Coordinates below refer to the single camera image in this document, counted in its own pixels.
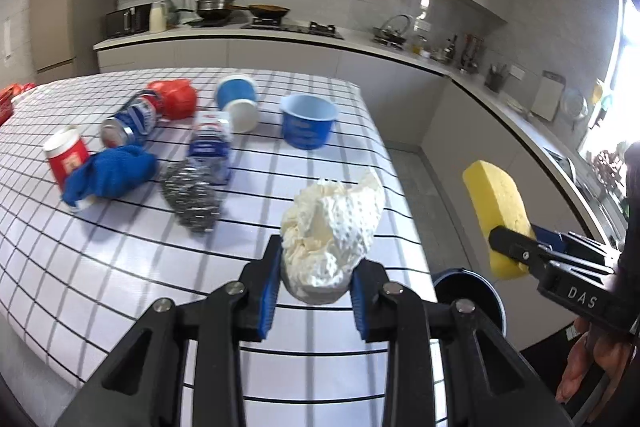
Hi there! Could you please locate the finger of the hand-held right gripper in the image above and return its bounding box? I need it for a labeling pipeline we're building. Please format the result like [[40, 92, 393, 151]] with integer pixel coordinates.
[[489, 226, 557, 281], [531, 223, 619, 261]]

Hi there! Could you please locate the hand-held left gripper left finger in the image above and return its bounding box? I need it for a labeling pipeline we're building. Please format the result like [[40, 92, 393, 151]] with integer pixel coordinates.
[[55, 234, 283, 427]]

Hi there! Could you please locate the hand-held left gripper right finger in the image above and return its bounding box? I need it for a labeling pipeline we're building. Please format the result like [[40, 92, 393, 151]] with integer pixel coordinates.
[[350, 259, 576, 427]]

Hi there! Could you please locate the yellow sponge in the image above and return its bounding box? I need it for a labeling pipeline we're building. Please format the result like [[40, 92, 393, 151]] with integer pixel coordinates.
[[462, 160, 537, 280]]

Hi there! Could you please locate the dark blue trash bin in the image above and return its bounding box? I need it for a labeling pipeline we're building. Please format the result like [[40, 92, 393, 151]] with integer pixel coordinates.
[[431, 268, 507, 339]]

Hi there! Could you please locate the white paper towel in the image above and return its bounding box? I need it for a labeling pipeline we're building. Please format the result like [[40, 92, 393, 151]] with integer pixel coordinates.
[[280, 172, 387, 306]]

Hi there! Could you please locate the blue plastic bowl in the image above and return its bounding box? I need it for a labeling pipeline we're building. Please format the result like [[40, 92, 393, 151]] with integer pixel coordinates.
[[279, 94, 339, 151]]

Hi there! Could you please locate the blue red soda can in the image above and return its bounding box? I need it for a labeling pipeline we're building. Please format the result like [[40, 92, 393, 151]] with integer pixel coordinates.
[[101, 90, 163, 148]]

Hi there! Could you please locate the person's right hand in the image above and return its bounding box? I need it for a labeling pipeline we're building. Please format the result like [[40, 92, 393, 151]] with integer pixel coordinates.
[[556, 317, 635, 404]]

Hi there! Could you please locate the steel kitchen sink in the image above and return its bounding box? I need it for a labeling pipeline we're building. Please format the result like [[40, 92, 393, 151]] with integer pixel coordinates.
[[542, 147, 626, 238]]

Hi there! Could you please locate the white checked tablecloth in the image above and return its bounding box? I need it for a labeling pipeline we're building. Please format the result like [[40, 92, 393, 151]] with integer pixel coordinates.
[[0, 67, 441, 427]]

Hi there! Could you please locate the steel wool scrubber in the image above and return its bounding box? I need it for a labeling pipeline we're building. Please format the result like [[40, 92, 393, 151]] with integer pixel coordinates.
[[159, 157, 223, 235]]

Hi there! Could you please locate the white cutting board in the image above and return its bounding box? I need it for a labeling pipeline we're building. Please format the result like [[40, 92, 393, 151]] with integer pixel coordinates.
[[531, 71, 566, 122]]

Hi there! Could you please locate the dark knife holder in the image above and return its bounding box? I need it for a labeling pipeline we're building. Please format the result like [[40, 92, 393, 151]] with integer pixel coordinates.
[[485, 64, 508, 92]]

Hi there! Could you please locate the crushed clear plastic bottle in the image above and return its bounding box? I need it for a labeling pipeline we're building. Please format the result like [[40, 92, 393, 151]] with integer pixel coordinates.
[[187, 111, 235, 185]]

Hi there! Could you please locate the blue cloth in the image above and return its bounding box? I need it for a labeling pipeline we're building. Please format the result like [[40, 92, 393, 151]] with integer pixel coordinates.
[[61, 144, 160, 208]]

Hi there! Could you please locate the blue and white paper cup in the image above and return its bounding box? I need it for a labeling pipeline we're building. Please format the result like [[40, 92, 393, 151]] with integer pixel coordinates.
[[215, 74, 261, 132]]

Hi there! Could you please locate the red crumpled plastic bag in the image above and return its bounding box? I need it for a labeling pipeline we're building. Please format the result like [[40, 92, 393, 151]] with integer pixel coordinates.
[[147, 78, 198, 122]]

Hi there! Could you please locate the red and white paper cup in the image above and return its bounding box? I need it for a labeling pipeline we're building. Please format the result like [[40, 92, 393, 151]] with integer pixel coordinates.
[[42, 125, 97, 212]]

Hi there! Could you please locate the metal kettle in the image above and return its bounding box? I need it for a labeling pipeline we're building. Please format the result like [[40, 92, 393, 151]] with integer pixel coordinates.
[[372, 14, 413, 48]]

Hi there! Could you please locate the black gas stove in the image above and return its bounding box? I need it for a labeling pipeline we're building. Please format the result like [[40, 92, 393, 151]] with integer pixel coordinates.
[[241, 21, 345, 40]]

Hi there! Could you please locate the black wok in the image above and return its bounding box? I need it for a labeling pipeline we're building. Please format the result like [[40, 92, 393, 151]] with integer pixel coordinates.
[[247, 3, 291, 20]]

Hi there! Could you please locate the metal pot with lid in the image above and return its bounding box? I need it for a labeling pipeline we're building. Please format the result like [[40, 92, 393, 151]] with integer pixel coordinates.
[[196, 0, 236, 22]]

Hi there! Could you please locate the white jug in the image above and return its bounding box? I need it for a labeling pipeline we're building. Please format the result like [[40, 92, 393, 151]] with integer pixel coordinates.
[[149, 1, 168, 34]]

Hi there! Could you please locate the black microwave oven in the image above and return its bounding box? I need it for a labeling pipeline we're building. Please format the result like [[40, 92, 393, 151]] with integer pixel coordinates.
[[105, 4, 151, 38]]

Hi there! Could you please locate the red plastic package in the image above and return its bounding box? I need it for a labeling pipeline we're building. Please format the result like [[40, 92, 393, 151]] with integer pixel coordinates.
[[0, 83, 36, 128]]

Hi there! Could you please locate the beige refrigerator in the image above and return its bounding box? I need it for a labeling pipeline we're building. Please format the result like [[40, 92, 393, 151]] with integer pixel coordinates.
[[30, 0, 118, 85]]

